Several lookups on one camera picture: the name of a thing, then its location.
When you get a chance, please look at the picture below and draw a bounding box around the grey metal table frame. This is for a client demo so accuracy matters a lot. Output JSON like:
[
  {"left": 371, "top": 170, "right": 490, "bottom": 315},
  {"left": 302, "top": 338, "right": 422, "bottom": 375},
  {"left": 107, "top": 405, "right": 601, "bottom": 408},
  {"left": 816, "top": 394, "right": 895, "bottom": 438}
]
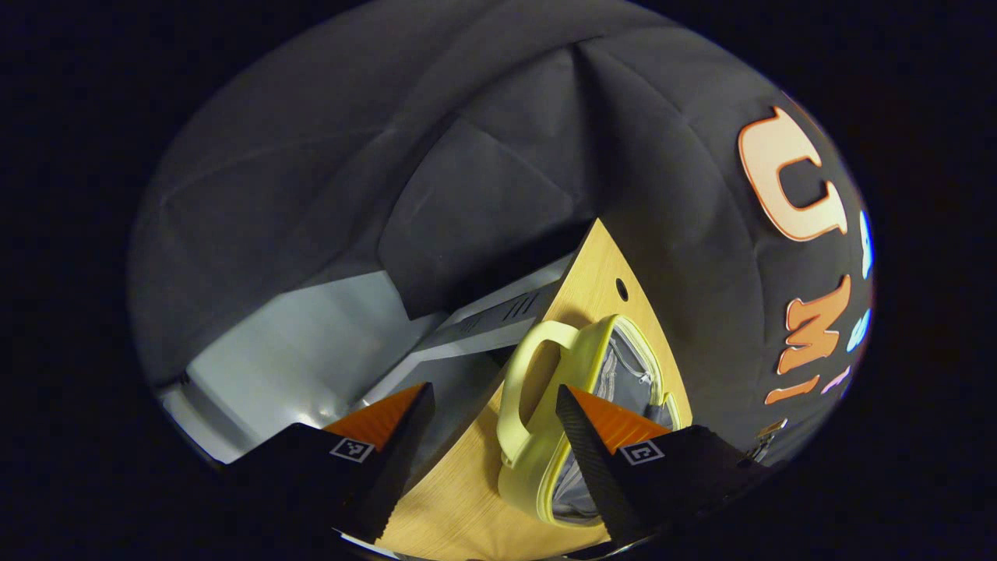
[{"left": 354, "top": 251, "right": 581, "bottom": 406}]

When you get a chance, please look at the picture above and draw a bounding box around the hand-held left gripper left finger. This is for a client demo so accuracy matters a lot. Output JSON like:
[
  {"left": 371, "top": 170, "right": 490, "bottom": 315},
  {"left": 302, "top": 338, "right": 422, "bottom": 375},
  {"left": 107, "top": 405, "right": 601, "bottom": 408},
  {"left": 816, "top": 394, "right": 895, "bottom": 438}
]
[{"left": 226, "top": 382, "right": 435, "bottom": 545}]

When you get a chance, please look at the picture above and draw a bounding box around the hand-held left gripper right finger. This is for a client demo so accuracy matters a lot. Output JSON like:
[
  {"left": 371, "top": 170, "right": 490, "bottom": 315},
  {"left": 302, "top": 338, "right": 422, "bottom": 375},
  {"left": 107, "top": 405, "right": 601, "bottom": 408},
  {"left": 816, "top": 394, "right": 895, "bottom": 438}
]
[{"left": 555, "top": 384, "right": 768, "bottom": 544}]

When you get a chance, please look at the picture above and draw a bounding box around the pale yellow suitcase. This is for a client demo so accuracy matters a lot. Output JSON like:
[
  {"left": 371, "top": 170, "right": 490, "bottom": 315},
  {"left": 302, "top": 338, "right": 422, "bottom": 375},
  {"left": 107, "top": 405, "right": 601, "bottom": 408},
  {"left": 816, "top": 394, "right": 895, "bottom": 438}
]
[{"left": 496, "top": 314, "right": 694, "bottom": 527}]

